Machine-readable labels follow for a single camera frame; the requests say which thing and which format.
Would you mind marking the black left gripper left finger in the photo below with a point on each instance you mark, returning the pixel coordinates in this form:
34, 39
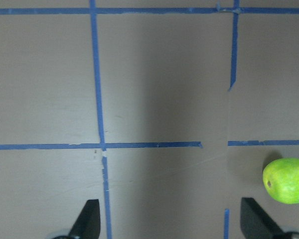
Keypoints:
87, 224

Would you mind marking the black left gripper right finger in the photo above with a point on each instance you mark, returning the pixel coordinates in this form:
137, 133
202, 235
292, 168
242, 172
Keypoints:
255, 223

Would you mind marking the green apple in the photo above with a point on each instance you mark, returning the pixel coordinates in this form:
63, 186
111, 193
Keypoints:
281, 180

